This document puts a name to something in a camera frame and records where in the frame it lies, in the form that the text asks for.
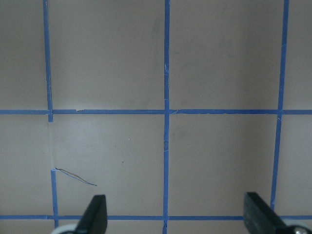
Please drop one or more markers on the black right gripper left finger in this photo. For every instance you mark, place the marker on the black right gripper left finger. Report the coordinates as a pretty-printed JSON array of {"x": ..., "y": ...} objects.
[{"x": 94, "y": 219}]

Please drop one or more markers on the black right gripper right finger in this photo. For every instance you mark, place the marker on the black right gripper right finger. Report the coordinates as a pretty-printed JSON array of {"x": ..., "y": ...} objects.
[{"x": 259, "y": 218}]

